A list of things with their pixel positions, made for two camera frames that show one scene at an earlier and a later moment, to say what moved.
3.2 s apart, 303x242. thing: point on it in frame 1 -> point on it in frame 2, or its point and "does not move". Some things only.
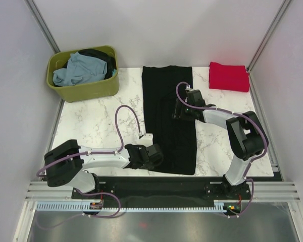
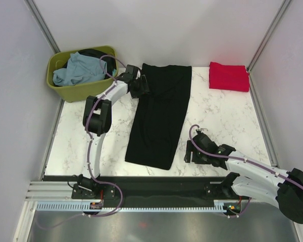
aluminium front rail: (40, 191) does not move
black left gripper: (148, 166) -> (144, 88)
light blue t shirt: (80, 70) does not move
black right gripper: (175, 113) -> (189, 148)
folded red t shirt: (235, 78) does not move
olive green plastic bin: (108, 87) does not move
